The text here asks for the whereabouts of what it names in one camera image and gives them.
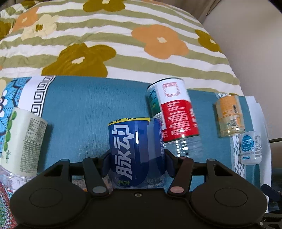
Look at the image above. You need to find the small white blue label bottle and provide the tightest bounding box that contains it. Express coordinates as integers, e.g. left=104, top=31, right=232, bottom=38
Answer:
left=240, top=131, right=262, bottom=165

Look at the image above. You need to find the green white label bottle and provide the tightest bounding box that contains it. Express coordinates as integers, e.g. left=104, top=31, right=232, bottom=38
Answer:
left=1, top=107, right=48, bottom=192

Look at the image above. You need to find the blue label cut bottle cup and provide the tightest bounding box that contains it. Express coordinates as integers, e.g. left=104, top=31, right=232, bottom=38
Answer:
left=108, top=117, right=165, bottom=188

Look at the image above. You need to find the red white label water bottle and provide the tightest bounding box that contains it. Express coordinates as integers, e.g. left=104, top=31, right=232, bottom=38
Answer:
left=147, top=78, right=203, bottom=161

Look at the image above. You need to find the orange label clear bottle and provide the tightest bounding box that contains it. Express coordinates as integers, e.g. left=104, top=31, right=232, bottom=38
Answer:
left=216, top=95, right=245, bottom=137

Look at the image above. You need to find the floral striped quilt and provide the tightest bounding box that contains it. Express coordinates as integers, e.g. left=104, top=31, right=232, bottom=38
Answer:
left=1, top=1, right=243, bottom=95

